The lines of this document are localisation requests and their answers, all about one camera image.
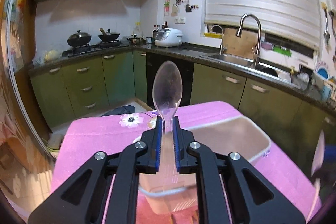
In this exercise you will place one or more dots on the clear plastic spoon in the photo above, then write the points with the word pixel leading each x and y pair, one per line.
pixel 167 95

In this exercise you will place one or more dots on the wooden cutting board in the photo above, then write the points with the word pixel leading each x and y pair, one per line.
pixel 240 46

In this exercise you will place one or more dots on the steel kitchen faucet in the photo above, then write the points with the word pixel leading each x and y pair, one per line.
pixel 239 33

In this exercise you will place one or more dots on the black wok with lid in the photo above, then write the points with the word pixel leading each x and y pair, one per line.
pixel 108 36
pixel 79 39

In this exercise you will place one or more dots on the small steel pot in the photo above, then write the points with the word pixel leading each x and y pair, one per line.
pixel 135 39

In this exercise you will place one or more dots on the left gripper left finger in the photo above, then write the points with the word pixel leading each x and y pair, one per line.
pixel 105 187

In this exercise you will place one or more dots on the white rice cooker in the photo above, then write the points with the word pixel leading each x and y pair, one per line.
pixel 168 37

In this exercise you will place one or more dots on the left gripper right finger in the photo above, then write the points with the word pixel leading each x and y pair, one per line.
pixel 229 188

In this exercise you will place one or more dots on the white plastic utensil holder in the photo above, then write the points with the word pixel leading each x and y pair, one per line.
pixel 170 192

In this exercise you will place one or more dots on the steel sink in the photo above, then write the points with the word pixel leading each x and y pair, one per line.
pixel 261 69

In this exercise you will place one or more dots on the white plastic spoon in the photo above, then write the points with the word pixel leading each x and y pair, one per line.
pixel 316 165

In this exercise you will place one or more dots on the small steel water tap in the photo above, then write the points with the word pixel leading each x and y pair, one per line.
pixel 221 34

